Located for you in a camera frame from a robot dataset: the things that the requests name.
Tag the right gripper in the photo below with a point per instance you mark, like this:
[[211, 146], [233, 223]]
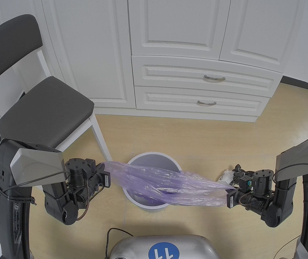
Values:
[[237, 198]]

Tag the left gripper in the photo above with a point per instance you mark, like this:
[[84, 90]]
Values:
[[100, 181]]

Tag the purple plastic bag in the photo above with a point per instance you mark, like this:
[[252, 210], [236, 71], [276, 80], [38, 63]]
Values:
[[170, 182]]

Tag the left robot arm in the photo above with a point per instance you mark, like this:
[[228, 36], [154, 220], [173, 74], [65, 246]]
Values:
[[35, 163]]

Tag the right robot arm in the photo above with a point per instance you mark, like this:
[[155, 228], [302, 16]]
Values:
[[296, 160]]

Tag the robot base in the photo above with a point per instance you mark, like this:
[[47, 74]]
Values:
[[164, 247]]

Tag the crumpled black plastic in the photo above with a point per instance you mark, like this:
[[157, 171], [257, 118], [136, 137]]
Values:
[[239, 169]]

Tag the white trash bin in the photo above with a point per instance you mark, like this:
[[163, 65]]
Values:
[[131, 195]]

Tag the crumpled white paper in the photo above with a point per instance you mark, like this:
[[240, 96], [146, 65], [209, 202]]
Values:
[[226, 176]]

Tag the white chair with grey seat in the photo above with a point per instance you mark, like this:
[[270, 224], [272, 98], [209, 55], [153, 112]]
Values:
[[49, 109]]

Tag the white wardrobe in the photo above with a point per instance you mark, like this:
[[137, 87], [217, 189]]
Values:
[[181, 36]]

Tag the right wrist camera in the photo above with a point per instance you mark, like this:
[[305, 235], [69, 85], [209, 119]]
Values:
[[245, 183]]

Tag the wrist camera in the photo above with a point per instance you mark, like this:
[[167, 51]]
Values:
[[245, 183], [90, 164]]

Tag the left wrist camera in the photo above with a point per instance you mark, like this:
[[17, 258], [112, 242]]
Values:
[[90, 164]]

